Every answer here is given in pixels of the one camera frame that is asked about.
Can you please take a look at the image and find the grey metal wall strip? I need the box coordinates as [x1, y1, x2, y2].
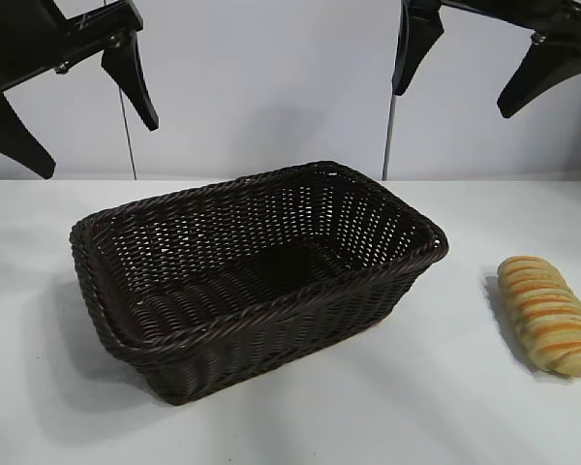
[380, 93, 398, 182]

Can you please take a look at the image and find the long striped bread roll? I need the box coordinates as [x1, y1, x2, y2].
[496, 255, 581, 378]

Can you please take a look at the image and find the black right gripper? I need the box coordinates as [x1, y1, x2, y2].
[395, 0, 581, 120]

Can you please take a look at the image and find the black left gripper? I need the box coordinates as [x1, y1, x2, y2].
[0, 0, 160, 178]

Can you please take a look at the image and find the dark brown wicker basket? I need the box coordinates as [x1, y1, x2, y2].
[69, 160, 450, 407]

